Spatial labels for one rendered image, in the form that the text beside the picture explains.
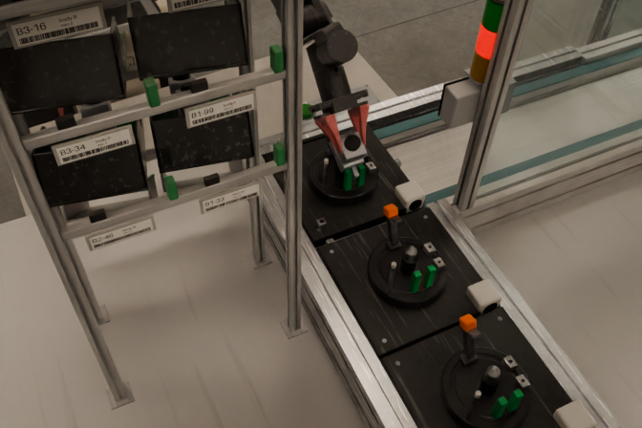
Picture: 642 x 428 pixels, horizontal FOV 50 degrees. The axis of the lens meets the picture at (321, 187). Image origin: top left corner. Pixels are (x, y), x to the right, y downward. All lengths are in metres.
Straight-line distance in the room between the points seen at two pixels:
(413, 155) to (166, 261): 0.57
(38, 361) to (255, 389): 0.39
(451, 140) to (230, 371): 0.70
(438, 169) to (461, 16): 2.16
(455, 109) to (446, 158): 0.35
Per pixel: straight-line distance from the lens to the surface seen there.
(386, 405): 1.15
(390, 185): 1.39
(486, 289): 1.25
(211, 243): 1.44
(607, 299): 1.47
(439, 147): 1.56
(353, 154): 1.28
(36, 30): 0.72
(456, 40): 3.45
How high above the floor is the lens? 2.00
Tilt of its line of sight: 48 degrees down
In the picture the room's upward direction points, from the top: 2 degrees clockwise
